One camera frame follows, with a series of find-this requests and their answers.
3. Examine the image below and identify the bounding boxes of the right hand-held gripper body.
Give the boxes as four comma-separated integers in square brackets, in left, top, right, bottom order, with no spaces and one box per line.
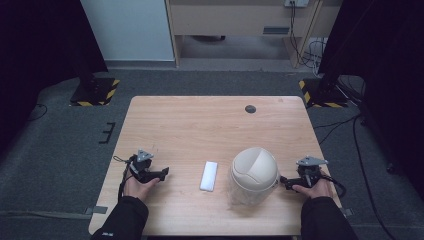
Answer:
[295,155,329,188]

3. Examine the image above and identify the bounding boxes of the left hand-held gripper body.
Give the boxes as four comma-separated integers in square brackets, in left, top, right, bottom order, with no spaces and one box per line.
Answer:
[129,148,155,184]

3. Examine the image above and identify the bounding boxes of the person's left hand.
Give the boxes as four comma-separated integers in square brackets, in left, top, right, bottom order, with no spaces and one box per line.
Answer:
[123,168,161,202]

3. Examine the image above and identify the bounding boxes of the person's right hand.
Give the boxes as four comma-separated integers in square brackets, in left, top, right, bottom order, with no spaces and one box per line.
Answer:
[291,171,335,201]

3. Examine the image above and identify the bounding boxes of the beige lidded trash can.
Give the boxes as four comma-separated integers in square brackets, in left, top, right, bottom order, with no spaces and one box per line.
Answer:
[227,146,281,208]

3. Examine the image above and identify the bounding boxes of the white tissue packet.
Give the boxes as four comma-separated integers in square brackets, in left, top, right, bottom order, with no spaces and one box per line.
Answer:
[199,160,219,193]

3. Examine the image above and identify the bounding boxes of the black yellow-striped stand base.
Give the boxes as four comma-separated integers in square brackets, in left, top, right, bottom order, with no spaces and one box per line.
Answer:
[298,77,350,109]
[69,77,121,108]

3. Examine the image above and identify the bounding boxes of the black curtain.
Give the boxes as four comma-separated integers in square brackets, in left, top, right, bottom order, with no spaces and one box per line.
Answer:
[317,0,424,201]
[0,0,109,158]

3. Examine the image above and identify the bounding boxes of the grey power strip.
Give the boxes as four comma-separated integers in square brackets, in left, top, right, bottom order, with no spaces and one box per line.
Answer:
[283,0,310,9]

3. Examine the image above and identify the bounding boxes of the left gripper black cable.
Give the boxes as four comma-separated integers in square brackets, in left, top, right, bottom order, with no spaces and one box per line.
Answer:
[112,155,138,202]

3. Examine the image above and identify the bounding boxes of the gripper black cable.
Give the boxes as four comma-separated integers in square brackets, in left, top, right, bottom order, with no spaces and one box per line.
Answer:
[320,173,348,200]
[112,155,138,202]

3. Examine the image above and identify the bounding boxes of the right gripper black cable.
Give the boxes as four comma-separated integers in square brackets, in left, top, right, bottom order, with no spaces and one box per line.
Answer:
[320,173,348,200]

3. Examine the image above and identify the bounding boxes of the thin black floor cable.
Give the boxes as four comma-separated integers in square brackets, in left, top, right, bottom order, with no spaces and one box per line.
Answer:
[26,103,48,123]

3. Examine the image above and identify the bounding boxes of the black hanging cables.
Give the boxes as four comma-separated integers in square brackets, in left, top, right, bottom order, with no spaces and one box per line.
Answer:
[289,1,329,70]

